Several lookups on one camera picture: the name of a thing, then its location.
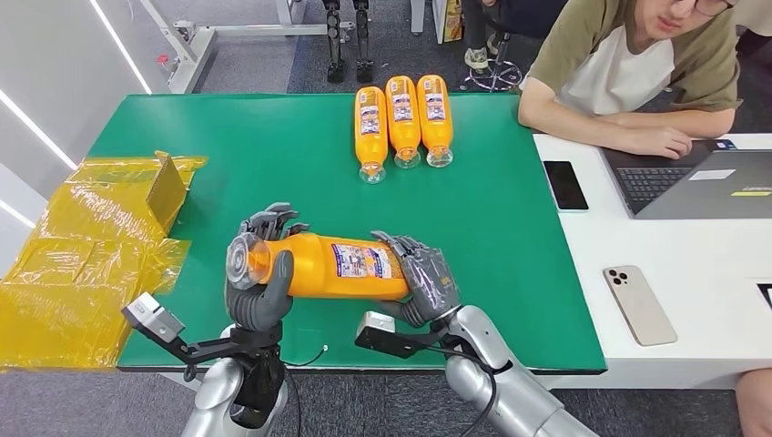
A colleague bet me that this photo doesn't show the orange bottle clear cap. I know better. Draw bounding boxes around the orange bottle clear cap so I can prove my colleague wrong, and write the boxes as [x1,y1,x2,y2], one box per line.
[416,74,454,168]
[384,75,422,170]
[353,86,391,185]

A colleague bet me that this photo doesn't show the thin black wire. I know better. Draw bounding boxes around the thin black wire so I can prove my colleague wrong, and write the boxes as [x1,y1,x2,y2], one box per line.
[281,344,330,369]

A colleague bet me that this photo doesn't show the beige smartphone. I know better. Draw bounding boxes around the beige smartphone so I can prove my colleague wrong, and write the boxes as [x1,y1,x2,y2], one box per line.
[602,264,679,348]

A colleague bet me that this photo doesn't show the orange printed package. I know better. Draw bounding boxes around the orange printed package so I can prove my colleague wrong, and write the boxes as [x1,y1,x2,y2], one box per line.
[442,0,465,44]

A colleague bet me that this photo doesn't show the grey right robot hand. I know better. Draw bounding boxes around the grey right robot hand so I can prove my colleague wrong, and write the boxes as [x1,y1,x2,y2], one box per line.
[370,229,463,330]

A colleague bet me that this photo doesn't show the grey laptop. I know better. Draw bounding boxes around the grey laptop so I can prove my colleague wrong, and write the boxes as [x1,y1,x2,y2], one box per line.
[600,138,772,221]

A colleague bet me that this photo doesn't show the yellow film wrapped cardboard box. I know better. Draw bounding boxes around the yellow film wrapped cardboard box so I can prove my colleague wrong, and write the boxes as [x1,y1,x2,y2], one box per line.
[0,150,209,371]

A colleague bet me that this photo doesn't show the person's leg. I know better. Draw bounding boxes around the person's leg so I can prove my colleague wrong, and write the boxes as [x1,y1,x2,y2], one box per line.
[734,367,772,437]

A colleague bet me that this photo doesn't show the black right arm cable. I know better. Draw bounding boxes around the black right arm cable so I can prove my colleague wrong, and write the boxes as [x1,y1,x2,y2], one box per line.
[422,340,514,437]

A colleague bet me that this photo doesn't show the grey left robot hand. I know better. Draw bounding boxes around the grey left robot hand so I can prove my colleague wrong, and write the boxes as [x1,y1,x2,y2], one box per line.
[223,202,311,333]

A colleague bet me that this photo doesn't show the black robot leg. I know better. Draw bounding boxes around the black robot leg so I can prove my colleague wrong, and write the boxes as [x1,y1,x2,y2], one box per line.
[351,0,376,85]
[321,0,348,85]

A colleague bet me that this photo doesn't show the chrome office chair base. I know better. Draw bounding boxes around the chrome office chair base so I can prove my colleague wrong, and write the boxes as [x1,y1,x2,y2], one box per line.
[461,31,525,94]

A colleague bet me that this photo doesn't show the black smartphone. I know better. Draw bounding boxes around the black smartphone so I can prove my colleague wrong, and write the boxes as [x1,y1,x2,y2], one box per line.
[543,159,591,213]

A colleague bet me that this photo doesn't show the orange detergent bottle blue label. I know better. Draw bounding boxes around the orange detergent bottle blue label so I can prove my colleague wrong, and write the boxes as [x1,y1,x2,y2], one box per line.
[226,232,411,302]

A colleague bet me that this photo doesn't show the person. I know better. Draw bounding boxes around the person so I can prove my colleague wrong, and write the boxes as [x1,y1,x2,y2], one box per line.
[461,0,565,71]
[517,0,744,162]

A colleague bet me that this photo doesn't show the white metal stand frame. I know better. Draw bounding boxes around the white metal stand frame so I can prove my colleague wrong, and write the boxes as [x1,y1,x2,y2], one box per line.
[138,0,355,96]

